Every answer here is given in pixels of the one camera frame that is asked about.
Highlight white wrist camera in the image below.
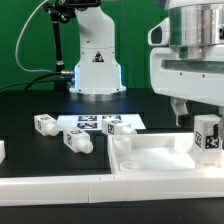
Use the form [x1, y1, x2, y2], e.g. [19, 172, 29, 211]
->
[148, 18, 170, 46]

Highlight white sheet with tags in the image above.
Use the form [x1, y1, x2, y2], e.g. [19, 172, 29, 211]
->
[57, 114, 145, 130]

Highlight black camera stand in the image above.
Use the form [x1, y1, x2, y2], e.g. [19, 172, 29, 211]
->
[44, 0, 101, 91]

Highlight white part at left edge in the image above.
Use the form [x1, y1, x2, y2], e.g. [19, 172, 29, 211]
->
[0, 140, 5, 164]

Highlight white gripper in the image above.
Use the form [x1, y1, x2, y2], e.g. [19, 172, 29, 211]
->
[150, 45, 224, 145]

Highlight white L-shaped obstacle wall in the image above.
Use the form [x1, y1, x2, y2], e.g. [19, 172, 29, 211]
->
[0, 168, 224, 206]

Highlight grey cable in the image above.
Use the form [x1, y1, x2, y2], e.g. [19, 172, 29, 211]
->
[14, 0, 55, 75]

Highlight white square tabletop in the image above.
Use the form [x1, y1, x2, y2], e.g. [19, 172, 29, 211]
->
[108, 133, 224, 174]

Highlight black cables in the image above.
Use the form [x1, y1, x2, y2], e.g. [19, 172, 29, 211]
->
[0, 69, 76, 93]

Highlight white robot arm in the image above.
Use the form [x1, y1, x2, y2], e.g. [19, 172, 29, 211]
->
[55, 0, 224, 140]

